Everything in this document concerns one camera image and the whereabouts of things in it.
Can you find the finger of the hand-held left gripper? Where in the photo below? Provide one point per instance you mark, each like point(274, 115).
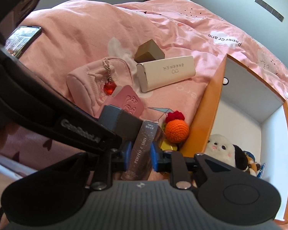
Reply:
point(112, 139)

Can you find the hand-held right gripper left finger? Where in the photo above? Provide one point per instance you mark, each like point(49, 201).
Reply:
point(128, 150)

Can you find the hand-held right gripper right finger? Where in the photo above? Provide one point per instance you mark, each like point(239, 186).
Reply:
point(153, 155)

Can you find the glittery photo card box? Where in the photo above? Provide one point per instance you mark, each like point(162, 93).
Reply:
point(142, 153)

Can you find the grey blue small box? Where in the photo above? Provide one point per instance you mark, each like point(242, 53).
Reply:
point(110, 116)

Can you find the long white box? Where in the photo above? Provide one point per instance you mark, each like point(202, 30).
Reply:
point(165, 74)

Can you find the gold cube box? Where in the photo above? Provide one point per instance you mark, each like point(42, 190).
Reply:
point(148, 50)

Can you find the orange storage box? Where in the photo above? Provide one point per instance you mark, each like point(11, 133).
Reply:
point(249, 88)

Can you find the shiny gold packet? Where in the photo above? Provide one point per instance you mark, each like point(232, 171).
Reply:
point(169, 146)

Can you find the orange crochet ball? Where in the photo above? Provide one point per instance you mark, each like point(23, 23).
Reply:
point(176, 130)

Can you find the pink embossed card case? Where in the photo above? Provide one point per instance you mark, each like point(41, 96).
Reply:
point(130, 100)

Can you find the pink patterned cloth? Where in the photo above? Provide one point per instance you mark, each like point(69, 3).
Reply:
point(26, 148)

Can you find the pink fabric pouch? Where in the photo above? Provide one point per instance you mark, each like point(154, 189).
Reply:
point(86, 81)

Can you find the black smartphone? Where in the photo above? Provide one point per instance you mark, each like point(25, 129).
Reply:
point(21, 40)

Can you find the white black plush toy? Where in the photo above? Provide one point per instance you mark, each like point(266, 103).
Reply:
point(218, 146)

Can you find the plain pink pillow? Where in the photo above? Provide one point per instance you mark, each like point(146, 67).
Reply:
point(74, 33)

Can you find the brown calico plush toy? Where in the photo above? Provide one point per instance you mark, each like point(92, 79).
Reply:
point(253, 166)

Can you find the pink printed blanket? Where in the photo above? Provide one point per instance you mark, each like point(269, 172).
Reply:
point(182, 28)

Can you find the grey wall strip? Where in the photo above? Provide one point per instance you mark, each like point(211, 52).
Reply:
point(270, 8)

